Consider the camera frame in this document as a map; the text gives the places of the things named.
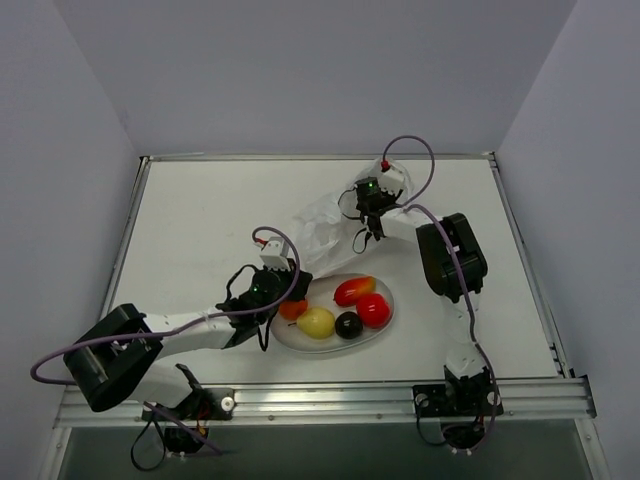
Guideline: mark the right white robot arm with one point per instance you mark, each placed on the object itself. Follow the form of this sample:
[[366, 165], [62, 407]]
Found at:
[[454, 267]]

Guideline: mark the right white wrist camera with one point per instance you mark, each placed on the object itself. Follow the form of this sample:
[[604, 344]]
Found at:
[[391, 179]]

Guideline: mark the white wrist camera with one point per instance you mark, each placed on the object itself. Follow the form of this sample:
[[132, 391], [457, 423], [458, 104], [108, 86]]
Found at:
[[274, 254], [391, 179]]

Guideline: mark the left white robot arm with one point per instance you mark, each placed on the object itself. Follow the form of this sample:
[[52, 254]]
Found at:
[[117, 359]]

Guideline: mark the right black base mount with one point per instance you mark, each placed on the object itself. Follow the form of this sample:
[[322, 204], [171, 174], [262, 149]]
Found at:
[[467, 409]]

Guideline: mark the orange fake fruit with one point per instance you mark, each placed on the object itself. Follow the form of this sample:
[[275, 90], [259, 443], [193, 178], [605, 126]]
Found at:
[[292, 310]]

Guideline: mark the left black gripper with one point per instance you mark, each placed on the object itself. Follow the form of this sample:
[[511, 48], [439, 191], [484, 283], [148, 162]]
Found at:
[[296, 284]]

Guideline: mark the dark fake fruit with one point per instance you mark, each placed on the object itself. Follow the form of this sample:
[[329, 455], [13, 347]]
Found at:
[[348, 325]]

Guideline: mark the aluminium front rail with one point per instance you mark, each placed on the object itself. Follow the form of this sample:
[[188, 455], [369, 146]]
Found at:
[[348, 403]]

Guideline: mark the red yellow fake peach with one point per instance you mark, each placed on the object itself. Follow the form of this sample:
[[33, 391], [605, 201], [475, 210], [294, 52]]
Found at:
[[350, 291]]

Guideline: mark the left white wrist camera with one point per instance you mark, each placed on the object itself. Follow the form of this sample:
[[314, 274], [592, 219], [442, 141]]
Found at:
[[274, 254]]

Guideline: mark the red fake apple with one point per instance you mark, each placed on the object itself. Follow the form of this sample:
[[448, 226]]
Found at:
[[373, 310]]

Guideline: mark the yellow fake pear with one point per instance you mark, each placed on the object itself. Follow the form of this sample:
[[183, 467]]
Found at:
[[316, 322]]

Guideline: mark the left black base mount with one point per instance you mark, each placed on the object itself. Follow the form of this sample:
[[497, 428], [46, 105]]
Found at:
[[184, 429]]

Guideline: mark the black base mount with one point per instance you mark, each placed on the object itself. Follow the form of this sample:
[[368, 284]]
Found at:
[[184, 429], [467, 409]]

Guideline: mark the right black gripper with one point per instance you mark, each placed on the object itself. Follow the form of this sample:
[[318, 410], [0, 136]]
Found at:
[[365, 195]]

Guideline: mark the white plastic bag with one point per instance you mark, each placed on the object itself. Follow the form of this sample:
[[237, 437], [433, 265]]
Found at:
[[324, 227]]

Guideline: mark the white oval plate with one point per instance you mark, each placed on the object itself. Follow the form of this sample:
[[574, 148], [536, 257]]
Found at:
[[339, 312]]

